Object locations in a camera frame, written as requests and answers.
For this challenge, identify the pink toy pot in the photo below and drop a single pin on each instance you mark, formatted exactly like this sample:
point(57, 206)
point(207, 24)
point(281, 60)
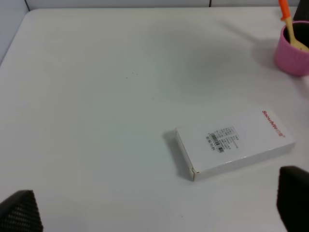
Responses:
point(290, 59)

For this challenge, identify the orange handled wooden spatula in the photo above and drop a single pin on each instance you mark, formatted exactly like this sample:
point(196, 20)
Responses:
point(286, 17)

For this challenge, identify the white rectangular box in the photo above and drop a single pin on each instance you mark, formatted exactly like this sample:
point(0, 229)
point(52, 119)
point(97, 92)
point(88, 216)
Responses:
point(213, 148)

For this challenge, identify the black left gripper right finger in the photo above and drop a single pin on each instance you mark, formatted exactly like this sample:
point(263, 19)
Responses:
point(293, 198)

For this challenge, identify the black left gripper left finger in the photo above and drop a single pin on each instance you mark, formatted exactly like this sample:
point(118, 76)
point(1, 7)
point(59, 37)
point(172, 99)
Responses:
point(20, 213)

